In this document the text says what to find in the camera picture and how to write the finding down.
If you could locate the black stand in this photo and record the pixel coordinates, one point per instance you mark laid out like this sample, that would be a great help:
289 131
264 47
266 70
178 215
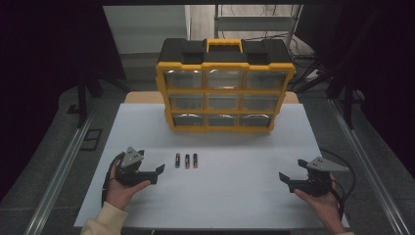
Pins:
348 107
81 104

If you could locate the grey metal shelf stand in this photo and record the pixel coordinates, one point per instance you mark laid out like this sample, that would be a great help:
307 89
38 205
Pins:
254 23

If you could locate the clear plastic single drawer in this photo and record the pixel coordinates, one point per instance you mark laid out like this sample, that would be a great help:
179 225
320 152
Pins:
183 79

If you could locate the aluminium frame rail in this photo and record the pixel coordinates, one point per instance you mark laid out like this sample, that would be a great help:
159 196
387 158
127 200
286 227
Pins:
62 176
365 163

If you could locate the black battery with copper end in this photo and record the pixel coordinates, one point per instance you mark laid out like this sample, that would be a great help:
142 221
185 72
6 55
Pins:
177 161
195 161
187 161

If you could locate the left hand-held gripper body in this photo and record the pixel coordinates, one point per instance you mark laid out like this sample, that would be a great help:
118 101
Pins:
130 169

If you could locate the white cabinet panel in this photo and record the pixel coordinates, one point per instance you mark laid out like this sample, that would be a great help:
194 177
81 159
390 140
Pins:
147 29

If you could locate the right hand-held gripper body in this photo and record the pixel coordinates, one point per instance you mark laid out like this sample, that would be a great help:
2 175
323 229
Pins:
316 184

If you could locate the yellow and black drawer organizer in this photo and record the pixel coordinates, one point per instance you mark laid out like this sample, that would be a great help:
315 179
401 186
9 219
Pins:
176 50

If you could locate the person's right hand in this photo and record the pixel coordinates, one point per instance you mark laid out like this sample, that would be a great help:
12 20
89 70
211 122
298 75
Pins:
324 209

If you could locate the dark curtain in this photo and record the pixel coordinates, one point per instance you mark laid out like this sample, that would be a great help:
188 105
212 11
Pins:
39 65
385 65

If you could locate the set of clear organizer drawers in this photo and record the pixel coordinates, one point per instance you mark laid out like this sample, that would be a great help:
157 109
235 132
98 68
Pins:
225 80

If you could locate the person's left hand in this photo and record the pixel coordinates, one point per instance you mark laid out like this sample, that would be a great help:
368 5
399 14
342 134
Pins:
119 196

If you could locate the white table board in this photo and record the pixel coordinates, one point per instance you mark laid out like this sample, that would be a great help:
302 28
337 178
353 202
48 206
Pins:
228 196

